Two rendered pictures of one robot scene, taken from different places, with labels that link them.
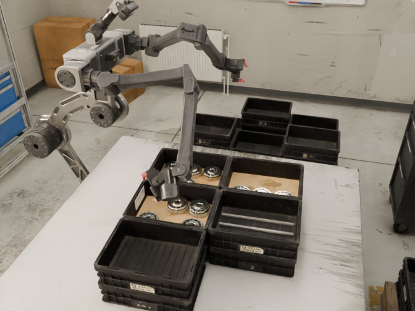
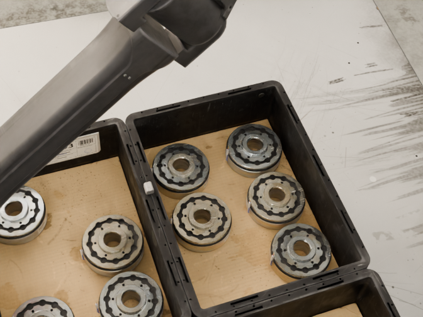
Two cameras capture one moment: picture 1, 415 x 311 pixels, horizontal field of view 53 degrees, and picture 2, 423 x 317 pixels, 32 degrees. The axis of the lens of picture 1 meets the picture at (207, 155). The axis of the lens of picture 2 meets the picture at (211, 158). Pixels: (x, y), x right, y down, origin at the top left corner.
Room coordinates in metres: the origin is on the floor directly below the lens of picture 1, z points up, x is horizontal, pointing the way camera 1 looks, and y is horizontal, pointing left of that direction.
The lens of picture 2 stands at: (1.38, -0.38, 1.97)
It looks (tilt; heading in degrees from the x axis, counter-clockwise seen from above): 56 degrees down; 52
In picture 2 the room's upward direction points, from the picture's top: 7 degrees clockwise
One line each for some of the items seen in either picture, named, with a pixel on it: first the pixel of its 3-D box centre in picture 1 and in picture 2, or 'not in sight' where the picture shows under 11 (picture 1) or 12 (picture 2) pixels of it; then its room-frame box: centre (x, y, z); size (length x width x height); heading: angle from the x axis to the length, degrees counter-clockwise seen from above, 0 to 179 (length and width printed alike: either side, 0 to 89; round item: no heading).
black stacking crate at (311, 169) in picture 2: (189, 175); (238, 204); (1.82, 0.10, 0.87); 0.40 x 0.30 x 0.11; 77
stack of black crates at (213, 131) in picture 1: (209, 147); not in sight; (2.87, -0.01, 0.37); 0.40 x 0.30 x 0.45; 74
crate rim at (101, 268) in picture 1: (152, 248); not in sight; (1.23, 0.23, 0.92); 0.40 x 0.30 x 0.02; 77
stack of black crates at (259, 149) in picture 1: (257, 159); not in sight; (2.77, -0.40, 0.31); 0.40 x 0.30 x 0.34; 74
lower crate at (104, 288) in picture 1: (155, 274); not in sight; (1.23, 0.23, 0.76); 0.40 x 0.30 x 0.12; 77
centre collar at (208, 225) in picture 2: not in sight; (202, 216); (1.75, 0.11, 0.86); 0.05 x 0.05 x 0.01
